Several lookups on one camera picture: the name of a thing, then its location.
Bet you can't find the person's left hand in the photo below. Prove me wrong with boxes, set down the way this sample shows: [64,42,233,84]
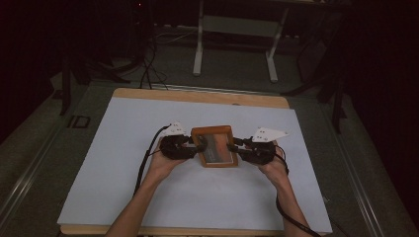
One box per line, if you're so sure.
[147,137,196,182]

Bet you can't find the white table mat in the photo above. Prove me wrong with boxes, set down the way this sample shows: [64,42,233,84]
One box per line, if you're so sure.
[56,96,334,235]

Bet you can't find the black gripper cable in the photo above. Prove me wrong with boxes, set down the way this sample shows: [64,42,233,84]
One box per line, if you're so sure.
[132,123,173,198]
[273,144,323,237]

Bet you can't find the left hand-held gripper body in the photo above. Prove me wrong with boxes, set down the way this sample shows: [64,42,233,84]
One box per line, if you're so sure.
[159,121,200,161]

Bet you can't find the person's right hand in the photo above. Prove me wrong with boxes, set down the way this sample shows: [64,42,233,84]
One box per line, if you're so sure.
[256,140,291,186]

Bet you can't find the white metal desk frame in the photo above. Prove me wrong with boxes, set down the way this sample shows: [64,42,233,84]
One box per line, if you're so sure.
[192,0,292,84]

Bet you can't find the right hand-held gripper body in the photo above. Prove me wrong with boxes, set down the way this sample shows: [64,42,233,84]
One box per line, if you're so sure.
[237,126,290,166]

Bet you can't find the black tripod stand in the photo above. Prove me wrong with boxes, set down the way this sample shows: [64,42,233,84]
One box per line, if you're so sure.
[58,52,132,117]
[282,13,349,135]

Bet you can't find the black floor cables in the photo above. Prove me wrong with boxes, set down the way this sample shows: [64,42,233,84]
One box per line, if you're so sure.
[137,29,199,91]

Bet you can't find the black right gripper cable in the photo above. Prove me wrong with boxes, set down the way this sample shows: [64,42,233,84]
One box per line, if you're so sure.
[273,144,323,237]

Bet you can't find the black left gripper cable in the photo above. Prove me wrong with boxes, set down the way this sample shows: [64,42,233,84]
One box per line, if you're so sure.
[132,123,173,198]

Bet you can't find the metal floor rail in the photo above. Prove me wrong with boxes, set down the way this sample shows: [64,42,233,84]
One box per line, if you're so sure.
[319,98,386,237]
[0,124,68,228]

